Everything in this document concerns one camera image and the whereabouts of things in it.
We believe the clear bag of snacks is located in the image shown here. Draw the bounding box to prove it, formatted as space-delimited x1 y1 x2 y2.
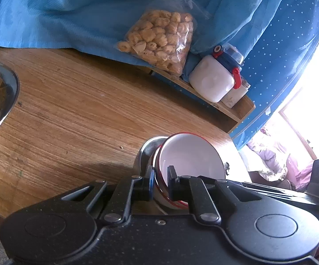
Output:
117 0 212 78

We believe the stainless steel bowl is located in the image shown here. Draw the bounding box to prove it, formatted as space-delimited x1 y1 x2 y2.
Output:
132 136 171 178

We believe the wooden desktop shelf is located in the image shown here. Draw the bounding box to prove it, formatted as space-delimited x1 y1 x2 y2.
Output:
148 68 256 134

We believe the light blue cloth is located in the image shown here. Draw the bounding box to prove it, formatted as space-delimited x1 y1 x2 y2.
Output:
0 0 294 82

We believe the white bottle with blue lid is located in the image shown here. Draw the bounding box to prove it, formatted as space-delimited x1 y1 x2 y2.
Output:
189 44 245 103

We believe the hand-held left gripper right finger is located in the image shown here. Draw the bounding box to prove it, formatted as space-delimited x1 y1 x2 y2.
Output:
167 165 262 225

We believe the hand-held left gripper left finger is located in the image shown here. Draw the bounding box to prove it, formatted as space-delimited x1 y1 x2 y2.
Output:
61 166 155 224

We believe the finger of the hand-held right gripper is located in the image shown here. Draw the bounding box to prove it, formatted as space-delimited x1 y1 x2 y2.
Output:
230 181 319 227

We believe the pink bedding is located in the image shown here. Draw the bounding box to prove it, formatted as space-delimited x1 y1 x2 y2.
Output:
245 125 319 191

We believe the blue dotted fabric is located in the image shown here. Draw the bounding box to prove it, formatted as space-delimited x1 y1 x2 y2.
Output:
228 0 319 152

